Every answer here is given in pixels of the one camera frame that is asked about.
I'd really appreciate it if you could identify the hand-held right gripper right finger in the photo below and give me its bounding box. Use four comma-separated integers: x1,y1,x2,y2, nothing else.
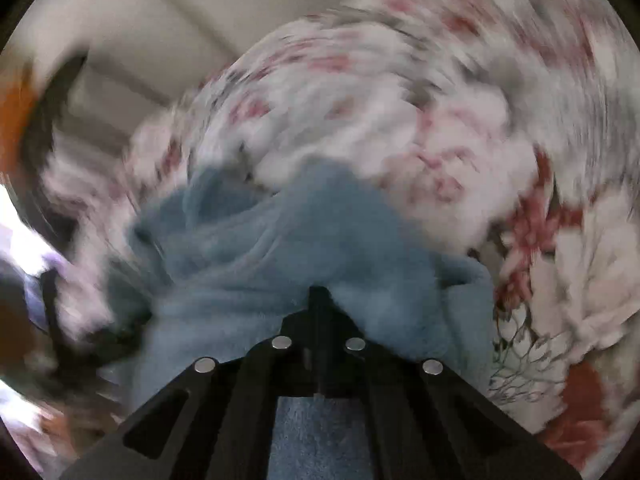
320,287,581,480

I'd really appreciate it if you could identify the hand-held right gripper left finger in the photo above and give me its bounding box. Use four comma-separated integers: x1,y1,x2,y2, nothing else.
60,285,323,480

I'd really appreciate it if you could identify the blue fleece towel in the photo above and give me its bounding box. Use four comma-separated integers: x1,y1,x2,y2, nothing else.
127,155,496,480

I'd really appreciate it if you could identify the floral bedspread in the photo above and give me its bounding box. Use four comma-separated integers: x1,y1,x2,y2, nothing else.
42,0,640,480

